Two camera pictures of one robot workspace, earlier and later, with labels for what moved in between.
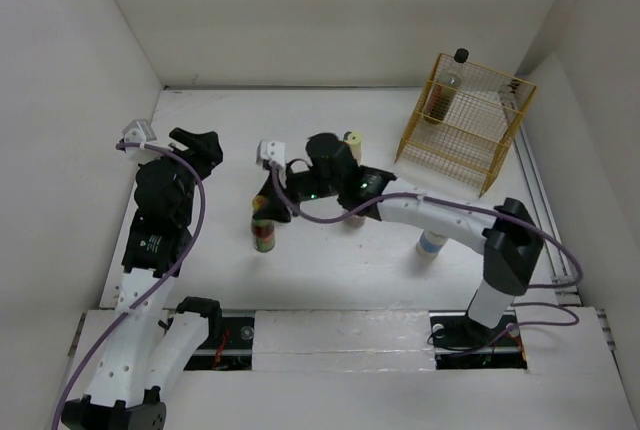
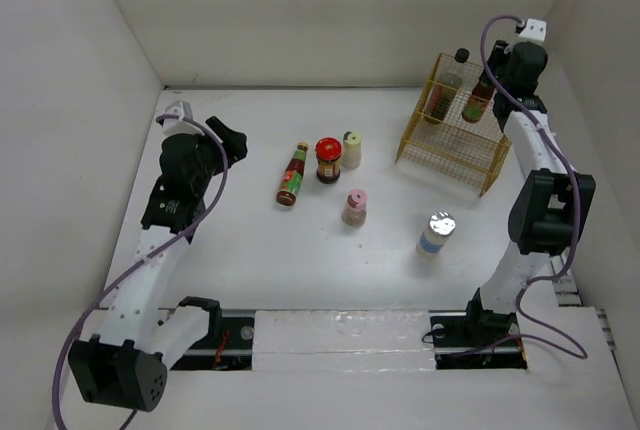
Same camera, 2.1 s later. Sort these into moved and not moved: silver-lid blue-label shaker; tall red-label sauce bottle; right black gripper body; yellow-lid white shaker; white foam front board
Moved: right black gripper body
Not moved: yellow-lid white shaker; silver-lid blue-label shaker; white foam front board; tall red-label sauce bottle
